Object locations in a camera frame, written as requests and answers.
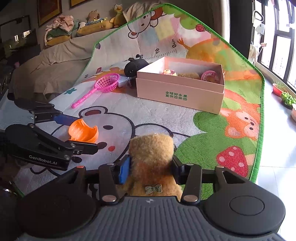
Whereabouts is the small potted flower plant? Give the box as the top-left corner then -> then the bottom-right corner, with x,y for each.
281,92 -> 296,110

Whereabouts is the colourful cartoon play mat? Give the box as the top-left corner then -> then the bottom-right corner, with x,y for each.
14,2 -> 265,200

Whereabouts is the teddy bear on sofa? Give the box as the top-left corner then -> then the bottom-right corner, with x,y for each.
87,10 -> 100,23

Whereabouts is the pile of clothes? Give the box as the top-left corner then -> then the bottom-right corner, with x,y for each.
44,15 -> 79,47

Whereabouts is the yellow duck plush on sofa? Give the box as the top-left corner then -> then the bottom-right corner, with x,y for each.
110,4 -> 127,28

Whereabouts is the pink donut toy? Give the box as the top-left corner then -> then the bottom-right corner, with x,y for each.
201,70 -> 220,84

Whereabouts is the yellow cushion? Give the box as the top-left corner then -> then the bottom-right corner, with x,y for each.
76,20 -> 113,37

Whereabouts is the brown plush teddy bear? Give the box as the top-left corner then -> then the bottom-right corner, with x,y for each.
119,133 -> 182,200

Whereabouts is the brown plush in box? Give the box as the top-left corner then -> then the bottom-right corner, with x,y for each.
177,72 -> 201,80

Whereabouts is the red flower pot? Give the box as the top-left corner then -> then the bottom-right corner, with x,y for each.
273,83 -> 287,97

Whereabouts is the beige covered sofa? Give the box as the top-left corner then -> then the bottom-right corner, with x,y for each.
8,30 -> 112,102

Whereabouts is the black plush toy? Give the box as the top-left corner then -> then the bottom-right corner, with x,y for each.
124,54 -> 149,77

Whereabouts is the pink plastic toy net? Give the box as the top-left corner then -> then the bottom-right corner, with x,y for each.
71,73 -> 120,108

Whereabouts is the orange plastic toy scoop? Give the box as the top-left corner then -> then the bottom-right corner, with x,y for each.
68,119 -> 99,143

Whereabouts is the white usb hub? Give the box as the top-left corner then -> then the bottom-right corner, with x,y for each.
117,75 -> 132,88

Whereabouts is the pink cardboard box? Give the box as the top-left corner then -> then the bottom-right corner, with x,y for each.
136,57 -> 225,114

